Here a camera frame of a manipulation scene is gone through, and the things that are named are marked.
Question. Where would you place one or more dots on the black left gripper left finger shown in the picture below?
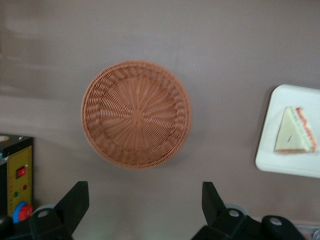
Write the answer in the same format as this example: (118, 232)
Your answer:
(72, 207)

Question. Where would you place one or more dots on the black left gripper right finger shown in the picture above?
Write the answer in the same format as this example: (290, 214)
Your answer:
(215, 215)

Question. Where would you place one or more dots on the triangular sandwich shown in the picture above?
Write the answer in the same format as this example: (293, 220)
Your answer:
(290, 135)

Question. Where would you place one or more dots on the cream rectangular tray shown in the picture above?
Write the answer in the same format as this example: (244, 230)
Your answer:
(272, 160)

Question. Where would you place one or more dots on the brown round wicker basket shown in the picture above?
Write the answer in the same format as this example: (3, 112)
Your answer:
(136, 115)

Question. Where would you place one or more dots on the black machine yellow panel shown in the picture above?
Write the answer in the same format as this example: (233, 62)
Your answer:
(20, 160)

